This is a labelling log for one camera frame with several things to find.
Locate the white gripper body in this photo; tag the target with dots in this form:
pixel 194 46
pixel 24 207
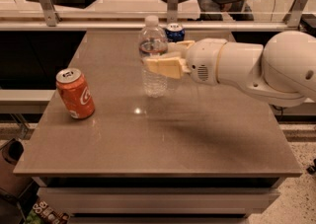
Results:
pixel 203 59

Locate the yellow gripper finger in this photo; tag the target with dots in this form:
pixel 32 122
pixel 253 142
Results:
pixel 172 67
pixel 180 46

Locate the clear plastic water bottle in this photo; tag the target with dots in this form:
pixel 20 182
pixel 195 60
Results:
pixel 152 42

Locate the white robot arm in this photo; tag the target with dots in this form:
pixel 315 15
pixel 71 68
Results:
pixel 281 72

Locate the blue pepsi can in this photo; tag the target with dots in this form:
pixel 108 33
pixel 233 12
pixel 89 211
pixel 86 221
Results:
pixel 175 32

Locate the orange coke can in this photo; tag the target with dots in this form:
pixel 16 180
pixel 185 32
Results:
pixel 73 89

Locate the metal railing with posts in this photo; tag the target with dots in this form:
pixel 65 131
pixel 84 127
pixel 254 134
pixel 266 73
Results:
pixel 129 14

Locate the grey table drawer unit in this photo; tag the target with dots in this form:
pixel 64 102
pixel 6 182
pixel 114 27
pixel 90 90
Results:
pixel 204 202

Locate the brown bin on floor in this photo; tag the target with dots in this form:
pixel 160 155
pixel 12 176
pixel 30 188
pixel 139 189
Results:
pixel 12 186

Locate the magazine on floor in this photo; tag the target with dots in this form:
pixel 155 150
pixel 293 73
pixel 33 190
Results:
pixel 42 213

